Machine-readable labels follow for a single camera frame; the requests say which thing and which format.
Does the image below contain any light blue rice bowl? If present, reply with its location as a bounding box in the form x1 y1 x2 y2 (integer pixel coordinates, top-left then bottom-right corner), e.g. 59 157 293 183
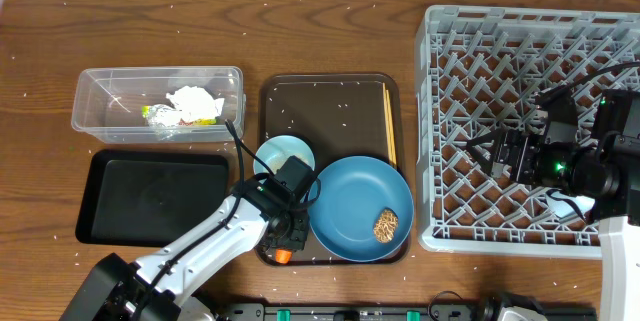
256 135 315 172

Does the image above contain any orange carrot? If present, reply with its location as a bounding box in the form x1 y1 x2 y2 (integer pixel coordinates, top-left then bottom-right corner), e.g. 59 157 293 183
275 249 293 265

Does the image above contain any light blue cup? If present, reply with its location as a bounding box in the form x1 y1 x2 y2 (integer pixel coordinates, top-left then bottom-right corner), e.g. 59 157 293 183
545 189 595 220

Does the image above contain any white napkin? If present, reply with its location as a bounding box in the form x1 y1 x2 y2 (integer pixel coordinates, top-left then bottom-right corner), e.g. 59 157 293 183
166 86 225 124

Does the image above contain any green foil snack wrapper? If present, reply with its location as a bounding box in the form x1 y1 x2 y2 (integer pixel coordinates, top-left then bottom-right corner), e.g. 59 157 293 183
141 104 220 137

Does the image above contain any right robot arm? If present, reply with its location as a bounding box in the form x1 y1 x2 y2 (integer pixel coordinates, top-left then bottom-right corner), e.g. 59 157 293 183
465 86 639 320

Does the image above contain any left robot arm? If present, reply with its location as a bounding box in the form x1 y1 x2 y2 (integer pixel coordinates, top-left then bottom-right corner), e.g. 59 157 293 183
62 156 320 320

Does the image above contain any grey dishwasher rack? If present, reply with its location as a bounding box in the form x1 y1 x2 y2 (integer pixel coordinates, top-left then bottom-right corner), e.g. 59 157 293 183
415 5 639 259

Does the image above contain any blue plate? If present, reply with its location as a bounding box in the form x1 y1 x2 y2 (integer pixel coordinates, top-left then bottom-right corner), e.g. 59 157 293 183
309 156 414 263

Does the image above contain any brown serving tray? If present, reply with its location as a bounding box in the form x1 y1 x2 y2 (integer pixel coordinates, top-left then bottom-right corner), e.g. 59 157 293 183
258 73 408 266

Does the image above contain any brown patterned food piece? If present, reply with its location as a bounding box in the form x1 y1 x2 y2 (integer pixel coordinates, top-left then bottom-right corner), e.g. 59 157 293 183
373 208 399 244

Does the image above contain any wooden chopstick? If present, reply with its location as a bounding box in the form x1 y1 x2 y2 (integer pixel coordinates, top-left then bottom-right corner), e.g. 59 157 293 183
385 89 398 169
381 82 396 167

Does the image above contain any black plastic tray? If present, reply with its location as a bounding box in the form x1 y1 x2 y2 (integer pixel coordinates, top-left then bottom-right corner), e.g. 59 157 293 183
75 150 229 247

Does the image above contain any clear plastic bin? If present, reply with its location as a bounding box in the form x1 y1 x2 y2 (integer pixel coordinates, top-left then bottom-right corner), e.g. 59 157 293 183
71 66 246 144

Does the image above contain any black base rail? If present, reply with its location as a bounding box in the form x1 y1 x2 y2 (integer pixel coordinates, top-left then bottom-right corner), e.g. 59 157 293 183
214 301 599 321

